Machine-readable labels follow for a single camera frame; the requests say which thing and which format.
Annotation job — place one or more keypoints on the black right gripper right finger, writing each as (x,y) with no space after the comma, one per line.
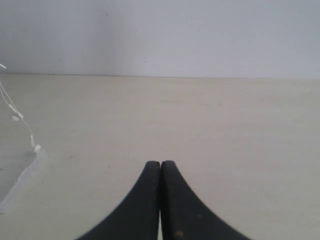
(183,215)

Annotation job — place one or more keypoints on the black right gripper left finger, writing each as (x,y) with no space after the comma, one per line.
(137,216)

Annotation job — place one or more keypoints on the white wired earphones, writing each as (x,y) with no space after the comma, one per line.
(18,116)

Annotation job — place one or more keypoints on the clear plastic hinged case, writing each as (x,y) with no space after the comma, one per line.
(16,168)

